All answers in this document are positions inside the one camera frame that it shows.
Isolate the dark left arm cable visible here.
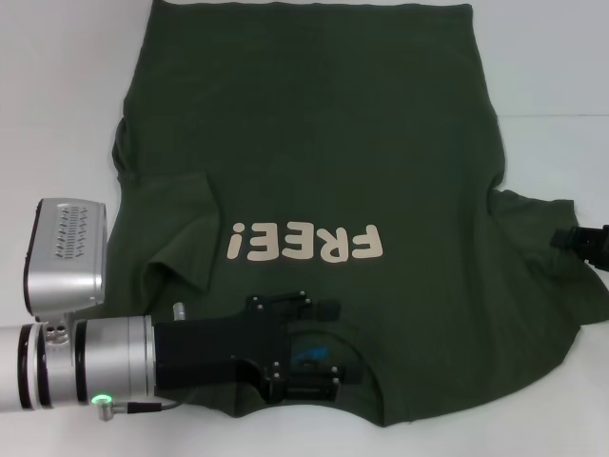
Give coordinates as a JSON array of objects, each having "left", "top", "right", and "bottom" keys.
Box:
[{"left": 92, "top": 398, "right": 185, "bottom": 423}]

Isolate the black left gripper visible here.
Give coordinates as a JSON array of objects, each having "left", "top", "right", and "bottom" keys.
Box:
[{"left": 152, "top": 288, "right": 368, "bottom": 407}]

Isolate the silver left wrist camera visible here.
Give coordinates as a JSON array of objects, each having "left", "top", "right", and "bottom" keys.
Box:
[{"left": 21, "top": 197, "right": 108, "bottom": 321}]

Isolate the dark green FREE t-shirt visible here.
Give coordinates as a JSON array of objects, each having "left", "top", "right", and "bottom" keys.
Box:
[{"left": 104, "top": 0, "right": 609, "bottom": 427}]

